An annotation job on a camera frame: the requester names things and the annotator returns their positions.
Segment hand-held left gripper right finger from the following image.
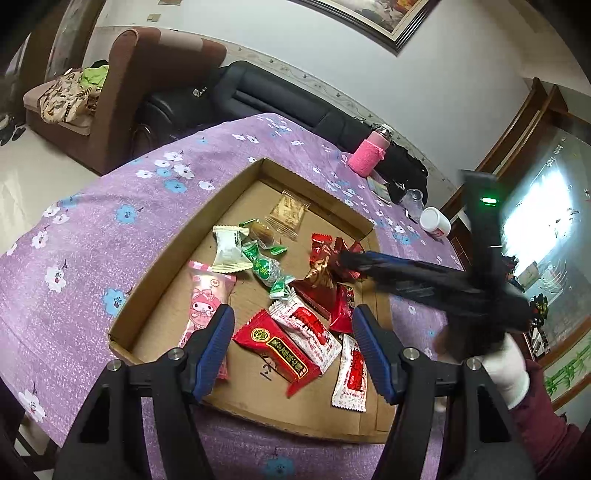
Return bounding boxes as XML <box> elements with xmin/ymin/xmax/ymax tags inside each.
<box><xmin>352</xmin><ymin>304</ymin><xmax>539</xmax><ymax>480</ymax></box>

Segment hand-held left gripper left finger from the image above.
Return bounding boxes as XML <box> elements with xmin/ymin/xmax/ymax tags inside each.
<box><xmin>53</xmin><ymin>304</ymin><xmax>236</xmax><ymax>480</ymax></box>

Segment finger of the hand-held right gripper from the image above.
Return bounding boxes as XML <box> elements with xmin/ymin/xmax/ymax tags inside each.
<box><xmin>365</xmin><ymin>273</ymin><xmax>467</xmax><ymax>308</ymax></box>
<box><xmin>339</xmin><ymin>249</ymin><xmax>462</xmax><ymax>282</ymax></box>

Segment white and red snack packet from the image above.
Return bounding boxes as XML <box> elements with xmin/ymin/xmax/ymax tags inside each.
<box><xmin>331</xmin><ymin>333</ymin><xmax>368</xmax><ymax>411</ymax></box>
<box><xmin>269</xmin><ymin>295</ymin><xmax>343</xmax><ymax>376</ymax></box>

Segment dark red foil snack packet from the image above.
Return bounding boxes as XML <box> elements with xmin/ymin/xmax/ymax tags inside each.
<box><xmin>329</xmin><ymin>284</ymin><xmax>356</xmax><ymax>334</ymax></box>
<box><xmin>292</xmin><ymin>237</ymin><xmax>365</xmax><ymax>319</ymax></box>

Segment red snack packet with figure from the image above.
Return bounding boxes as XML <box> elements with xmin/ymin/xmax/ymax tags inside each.
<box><xmin>232</xmin><ymin>309</ymin><xmax>321</xmax><ymax>398</ymax></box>

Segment small bright red snack packet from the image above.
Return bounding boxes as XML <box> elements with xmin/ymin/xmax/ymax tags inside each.
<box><xmin>310</xmin><ymin>233</ymin><xmax>334</xmax><ymax>266</ymax></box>

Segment green and white twisted candy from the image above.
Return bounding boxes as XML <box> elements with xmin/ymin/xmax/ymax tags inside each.
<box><xmin>241</xmin><ymin>241</ymin><xmax>296</xmax><ymax>302</ymax></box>

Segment shallow cardboard box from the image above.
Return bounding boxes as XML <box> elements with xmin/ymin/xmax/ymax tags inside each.
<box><xmin>107</xmin><ymin>157</ymin><xmax>393</xmax><ymax>445</ymax></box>

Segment white candy packet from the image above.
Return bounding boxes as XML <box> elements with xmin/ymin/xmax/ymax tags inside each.
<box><xmin>211</xmin><ymin>224</ymin><xmax>252</xmax><ymax>274</ymax></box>

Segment clear biscuit packet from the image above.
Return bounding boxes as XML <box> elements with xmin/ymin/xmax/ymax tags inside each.
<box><xmin>266</xmin><ymin>190</ymin><xmax>309</xmax><ymax>241</ymax></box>

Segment person's right forearm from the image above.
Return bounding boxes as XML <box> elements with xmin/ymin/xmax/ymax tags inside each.
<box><xmin>508</xmin><ymin>360</ymin><xmax>587</xmax><ymax>480</ymax></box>

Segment person's right hand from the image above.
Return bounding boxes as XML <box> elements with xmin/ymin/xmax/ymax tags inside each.
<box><xmin>480</xmin><ymin>335</ymin><xmax>530</xmax><ymax>409</ymax></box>

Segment toy robot figure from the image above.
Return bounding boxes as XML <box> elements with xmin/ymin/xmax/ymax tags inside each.
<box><xmin>502</xmin><ymin>255</ymin><xmax>526</xmax><ymax>292</ymax></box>

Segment pink cartoon snack packet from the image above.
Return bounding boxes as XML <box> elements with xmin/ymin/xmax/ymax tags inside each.
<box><xmin>178</xmin><ymin>260</ymin><xmax>237</xmax><ymax>381</ymax></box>

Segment white plastic jar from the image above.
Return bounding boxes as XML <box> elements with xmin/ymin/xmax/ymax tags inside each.
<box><xmin>419</xmin><ymin>206</ymin><xmax>452</xmax><ymax>241</ymax></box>

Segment clear plastic cup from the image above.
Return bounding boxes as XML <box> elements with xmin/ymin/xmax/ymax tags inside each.
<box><xmin>401</xmin><ymin>188</ymin><xmax>424</xmax><ymax>217</ymax></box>

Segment black bag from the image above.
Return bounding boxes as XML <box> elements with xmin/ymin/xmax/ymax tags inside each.
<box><xmin>379</xmin><ymin>143</ymin><xmax>429</xmax><ymax>206</ymax></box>

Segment bottle with pink sleeve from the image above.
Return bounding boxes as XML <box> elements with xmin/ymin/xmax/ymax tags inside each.
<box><xmin>347</xmin><ymin>124</ymin><xmax>394</xmax><ymax>178</ymax></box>

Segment brown candy with green wrapper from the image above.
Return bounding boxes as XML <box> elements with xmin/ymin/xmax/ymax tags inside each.
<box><xmin>238</xmin><ymin>219</ymin><xmax>288</xmax><ymax>257</ymax></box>

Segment wooden display cabinet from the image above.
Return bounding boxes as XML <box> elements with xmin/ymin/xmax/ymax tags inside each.
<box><xmin>438</xmin><ymin>76</ymin><xmax>591</xmax><ymax>411</ymax></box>

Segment purple floral tablecloth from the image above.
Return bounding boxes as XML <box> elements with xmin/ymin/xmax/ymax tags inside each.
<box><xmin>0</xmin><ymin>112</ymin><xmax>467</xmax><ymax>480</ymax></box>

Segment black leather sofa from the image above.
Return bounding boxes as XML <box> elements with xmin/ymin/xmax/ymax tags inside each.
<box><xmin>131</xmin><ymin>60</ymin><xmax>384</xmax><ymax>153</ymax></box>

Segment framed painting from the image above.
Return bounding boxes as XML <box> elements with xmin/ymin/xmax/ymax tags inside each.
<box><xmin>295</xmin><ymin>0</ymin><xmax>441</xmax><ymax>57</ymax></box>

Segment brown armchair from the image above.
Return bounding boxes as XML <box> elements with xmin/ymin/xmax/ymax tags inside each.
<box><xmin>23</xmin><ymin>28</ymin><xmax>227</xmax><ymax>176</ymax></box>

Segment floral cloth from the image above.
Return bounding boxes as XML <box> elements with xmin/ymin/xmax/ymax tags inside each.
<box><xmin>39</xmin><ymin>69</ymin><xmax>100</xmax><ymax>123</ymax></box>

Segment dark slippers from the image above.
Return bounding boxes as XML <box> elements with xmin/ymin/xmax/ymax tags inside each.
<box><xmin>0</xmin><ymin>115</ymin><xmax>28</xmax><ymax>146</ymax></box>

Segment green cloth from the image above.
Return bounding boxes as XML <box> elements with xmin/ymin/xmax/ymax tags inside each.
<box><xmin>81</xmin><ymin>64</ymin><xmax>109</xmax><ymax>88</ymax></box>

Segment glass door wooden cabinet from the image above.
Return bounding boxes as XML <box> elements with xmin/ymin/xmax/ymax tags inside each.
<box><xmin>0</xmin><ymin>0</ymin><xmax>109</xmax><ymax>88</ymax></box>

